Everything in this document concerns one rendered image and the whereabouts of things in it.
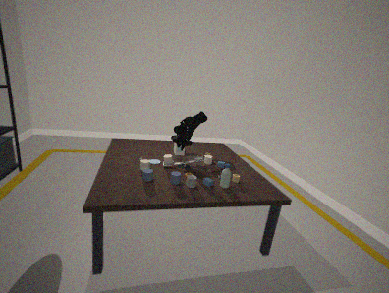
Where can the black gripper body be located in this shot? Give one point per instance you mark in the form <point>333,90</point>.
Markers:
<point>187,143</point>

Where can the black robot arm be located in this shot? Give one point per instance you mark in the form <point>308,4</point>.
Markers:
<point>192,123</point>

